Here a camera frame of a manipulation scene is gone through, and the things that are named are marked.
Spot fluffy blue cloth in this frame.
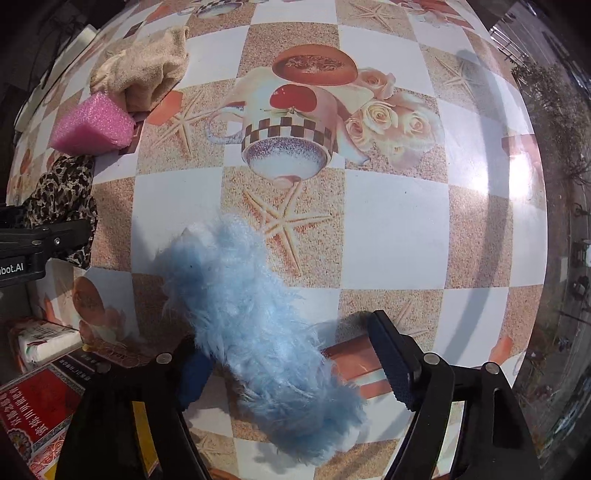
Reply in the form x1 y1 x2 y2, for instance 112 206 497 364
159 213 368 466

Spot beige terry cloth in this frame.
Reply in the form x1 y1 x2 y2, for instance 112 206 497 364
89 25 191 113

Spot white tissue pack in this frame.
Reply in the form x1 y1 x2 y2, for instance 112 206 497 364
6 318 85 376

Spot leopard print cloth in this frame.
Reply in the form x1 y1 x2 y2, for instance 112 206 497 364
21 154 99 269

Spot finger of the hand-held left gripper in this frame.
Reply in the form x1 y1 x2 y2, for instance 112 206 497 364
0 206 90 260

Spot small pink foam sponge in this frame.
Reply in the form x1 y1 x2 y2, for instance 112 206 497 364
50 91 137 156

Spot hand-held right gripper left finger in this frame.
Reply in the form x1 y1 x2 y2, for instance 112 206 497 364
55 338 218 480

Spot red printed box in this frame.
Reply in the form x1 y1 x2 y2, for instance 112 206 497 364
0 352 112 478

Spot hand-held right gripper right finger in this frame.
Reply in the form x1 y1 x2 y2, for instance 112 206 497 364
367 310 541 480

